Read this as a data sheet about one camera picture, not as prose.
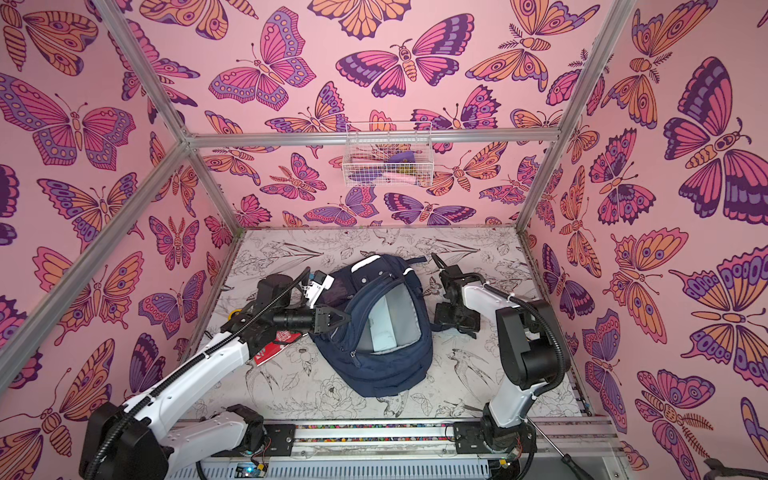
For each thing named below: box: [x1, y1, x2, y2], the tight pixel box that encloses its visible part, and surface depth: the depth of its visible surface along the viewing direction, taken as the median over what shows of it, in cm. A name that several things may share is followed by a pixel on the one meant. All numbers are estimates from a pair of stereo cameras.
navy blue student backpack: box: [310, 254, 442, 397], surface depth 79 cm
